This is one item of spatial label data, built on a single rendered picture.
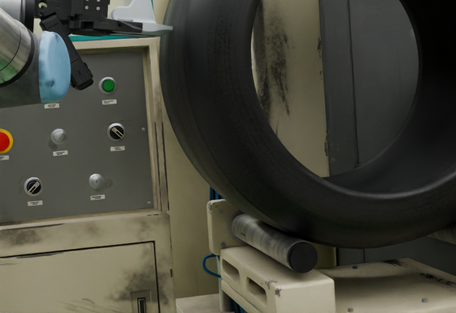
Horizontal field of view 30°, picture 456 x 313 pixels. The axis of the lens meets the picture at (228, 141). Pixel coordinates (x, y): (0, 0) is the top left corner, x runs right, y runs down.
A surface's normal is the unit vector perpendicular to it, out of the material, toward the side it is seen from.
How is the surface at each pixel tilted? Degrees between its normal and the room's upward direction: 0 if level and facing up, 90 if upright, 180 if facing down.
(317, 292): 90
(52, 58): 89
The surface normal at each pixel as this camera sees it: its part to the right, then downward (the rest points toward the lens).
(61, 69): 0.98, -0.07
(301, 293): 0.23, 0.04
